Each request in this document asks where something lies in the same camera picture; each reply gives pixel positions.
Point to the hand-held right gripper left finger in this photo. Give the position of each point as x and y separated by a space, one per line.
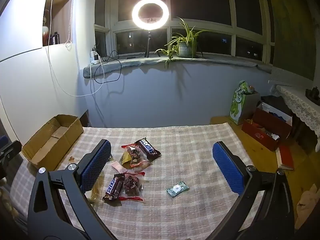
96 166

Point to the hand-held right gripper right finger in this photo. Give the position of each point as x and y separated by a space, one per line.
228 167

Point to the small pink packet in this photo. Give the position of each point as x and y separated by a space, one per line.
117 166

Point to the brown chocolate bar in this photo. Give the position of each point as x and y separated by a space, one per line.
113 187

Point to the cardboard box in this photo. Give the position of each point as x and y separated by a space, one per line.
45 147

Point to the clear red-edged snack packet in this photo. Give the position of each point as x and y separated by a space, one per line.
131 185
136 156

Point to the small black sachet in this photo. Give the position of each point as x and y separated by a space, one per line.
148 148

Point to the green white snack packet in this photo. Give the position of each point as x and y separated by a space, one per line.
177 189

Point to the amber clear wrapper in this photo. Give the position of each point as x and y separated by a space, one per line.
96 192

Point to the golden candy wrapper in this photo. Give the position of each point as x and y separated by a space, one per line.
125 158

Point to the plaid tablecloth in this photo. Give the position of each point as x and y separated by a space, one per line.
187 150

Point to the red box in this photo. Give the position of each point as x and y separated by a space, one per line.
270 128

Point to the red book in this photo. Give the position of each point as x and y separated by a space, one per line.
285 157

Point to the green printed bag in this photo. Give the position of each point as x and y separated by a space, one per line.
237 107

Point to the brown storage carton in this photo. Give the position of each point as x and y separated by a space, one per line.
251 105

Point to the beige cloth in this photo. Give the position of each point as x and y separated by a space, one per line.
308 202

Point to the white lace cloth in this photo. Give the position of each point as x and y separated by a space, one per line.
297 102

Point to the grey windowsill cover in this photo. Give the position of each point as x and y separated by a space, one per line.
112 66

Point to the white charger plugs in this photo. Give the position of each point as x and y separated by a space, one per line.
95 56

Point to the dark figurine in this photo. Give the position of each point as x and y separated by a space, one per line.
312 93

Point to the dark bottle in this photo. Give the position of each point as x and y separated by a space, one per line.
56 38

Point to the potted spider plant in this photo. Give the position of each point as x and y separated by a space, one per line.
186 46

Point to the black tripod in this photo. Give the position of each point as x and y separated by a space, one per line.
149 42

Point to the window frame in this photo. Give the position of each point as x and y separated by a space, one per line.
235 32

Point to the wooden wall shelf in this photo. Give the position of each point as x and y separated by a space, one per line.
61 17

